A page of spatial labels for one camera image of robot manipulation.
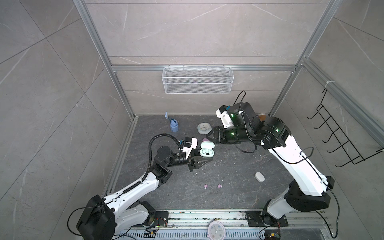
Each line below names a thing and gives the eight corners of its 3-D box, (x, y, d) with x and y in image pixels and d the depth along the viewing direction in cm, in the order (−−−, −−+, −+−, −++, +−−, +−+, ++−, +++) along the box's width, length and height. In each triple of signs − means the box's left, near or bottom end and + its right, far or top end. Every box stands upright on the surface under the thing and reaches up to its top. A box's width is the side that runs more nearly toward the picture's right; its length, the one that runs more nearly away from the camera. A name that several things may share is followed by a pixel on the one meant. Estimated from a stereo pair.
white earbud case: (260, 183, 87) (261, 182, 85) (253, 174, 91) (254, 173, 89) (264, 180, 88) (266, 179, 87) (257, 172, 92) (259, 170, 90)
